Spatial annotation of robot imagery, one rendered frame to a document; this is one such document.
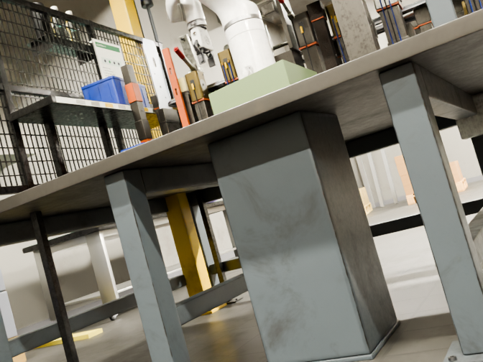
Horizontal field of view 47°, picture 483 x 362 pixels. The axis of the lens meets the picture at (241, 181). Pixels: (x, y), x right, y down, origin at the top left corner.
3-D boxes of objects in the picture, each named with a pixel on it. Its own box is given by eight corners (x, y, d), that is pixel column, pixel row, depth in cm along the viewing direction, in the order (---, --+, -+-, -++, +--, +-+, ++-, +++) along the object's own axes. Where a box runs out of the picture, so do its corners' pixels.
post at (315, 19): (353, 108, 199) (323, 2, 202) (351, 107, 195) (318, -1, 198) (341, 113, 201) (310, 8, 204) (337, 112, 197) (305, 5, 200)
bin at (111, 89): (152, 111, 264) (145, 85, 265) (120, 104, 235) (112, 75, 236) (122, 122, 269) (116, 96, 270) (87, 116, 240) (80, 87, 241)
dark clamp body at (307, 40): (343, 114, 205) (314, 15, 207) (336, 112, 194) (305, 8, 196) (325, 121, 208) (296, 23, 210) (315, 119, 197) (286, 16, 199)
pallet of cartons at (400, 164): (474, 184, 871) (461, 140, 876) (463, 191, 765) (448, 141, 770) (419, 198, 913) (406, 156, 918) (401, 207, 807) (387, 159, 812)
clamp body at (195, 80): (228, 154, 227) (204, 72, 230) (216, 154, 218) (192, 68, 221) (213, 159, 230) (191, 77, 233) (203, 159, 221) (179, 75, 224)
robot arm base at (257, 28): (272, 68, 154) (252, 6, 156) (218, 95, 164) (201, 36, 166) (302, 75, 170) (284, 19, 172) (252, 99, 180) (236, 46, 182)
